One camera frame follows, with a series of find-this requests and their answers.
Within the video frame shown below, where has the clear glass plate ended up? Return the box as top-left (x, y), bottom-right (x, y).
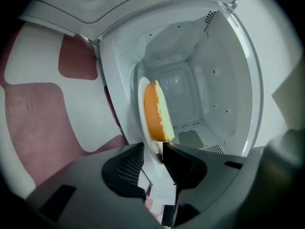
top-left (132, 61), bottom-right (146, 143)

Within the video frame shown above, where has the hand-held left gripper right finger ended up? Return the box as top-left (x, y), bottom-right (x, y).
top-left (163, 142), bottom-right (265, 229)

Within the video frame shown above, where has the red white checkered tablecloth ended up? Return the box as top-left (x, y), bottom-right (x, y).
top-left (0, 20), bottom-right (131, 195)

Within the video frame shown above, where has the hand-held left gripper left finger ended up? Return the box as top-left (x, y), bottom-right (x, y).
top-left (26, 142), bottom-right (163, 229)

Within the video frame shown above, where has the white microwave oven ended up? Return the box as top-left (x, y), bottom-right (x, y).
top-left (18, 0), bottom-right (265, 162)

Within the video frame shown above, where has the orange-crusted bread bun half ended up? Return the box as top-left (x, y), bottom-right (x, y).
top-left (143, 80), bottom-right (176, 143)

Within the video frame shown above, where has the white round plate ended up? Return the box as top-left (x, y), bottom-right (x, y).
top-left (137, 76), bottom-right (173, 167)

